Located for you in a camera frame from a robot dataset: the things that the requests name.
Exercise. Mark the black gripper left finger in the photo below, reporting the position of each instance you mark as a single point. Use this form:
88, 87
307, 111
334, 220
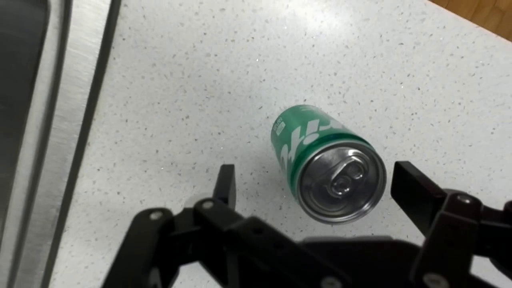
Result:
249, 240

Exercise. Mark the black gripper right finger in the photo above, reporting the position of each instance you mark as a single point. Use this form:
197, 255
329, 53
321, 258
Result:
453, 229

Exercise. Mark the green soda can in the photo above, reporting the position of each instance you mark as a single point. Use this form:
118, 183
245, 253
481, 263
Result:
329, 170

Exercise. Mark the stainless steel double sink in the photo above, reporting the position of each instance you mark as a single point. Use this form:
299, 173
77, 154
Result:
41, 106

